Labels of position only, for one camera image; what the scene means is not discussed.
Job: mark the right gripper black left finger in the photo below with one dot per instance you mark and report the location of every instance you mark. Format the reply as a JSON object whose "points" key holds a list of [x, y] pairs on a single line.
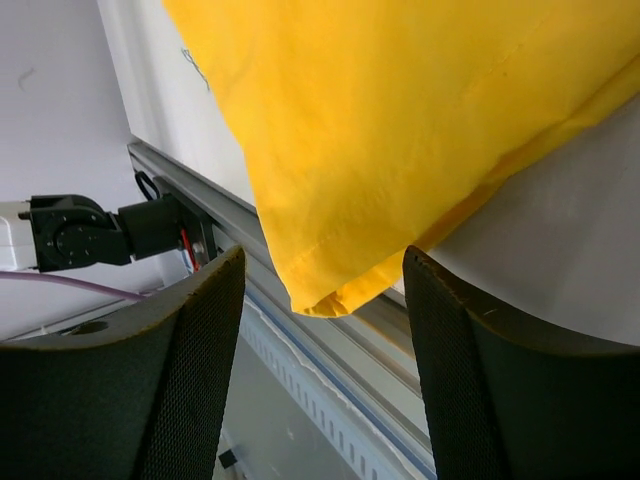
{"points": [[137, 394]]}

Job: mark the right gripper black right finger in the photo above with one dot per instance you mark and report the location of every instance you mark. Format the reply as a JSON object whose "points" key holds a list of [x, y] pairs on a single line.
{"points": [[511, 396]]}

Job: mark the yellow shorts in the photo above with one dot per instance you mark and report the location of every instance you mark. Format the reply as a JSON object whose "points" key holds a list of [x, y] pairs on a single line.
{"points": [[370, 126]]}

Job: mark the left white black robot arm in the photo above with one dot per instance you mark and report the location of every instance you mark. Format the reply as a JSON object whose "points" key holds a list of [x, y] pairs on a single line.
{"points": [[60, 232]]}

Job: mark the aluminium mounting rail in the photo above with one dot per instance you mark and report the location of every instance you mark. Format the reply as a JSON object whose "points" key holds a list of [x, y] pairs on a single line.
{"points": [[365, 342]]}

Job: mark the white slotted cable duct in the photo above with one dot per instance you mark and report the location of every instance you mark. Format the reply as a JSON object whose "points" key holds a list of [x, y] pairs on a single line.
{"points": [[363, 449]]}

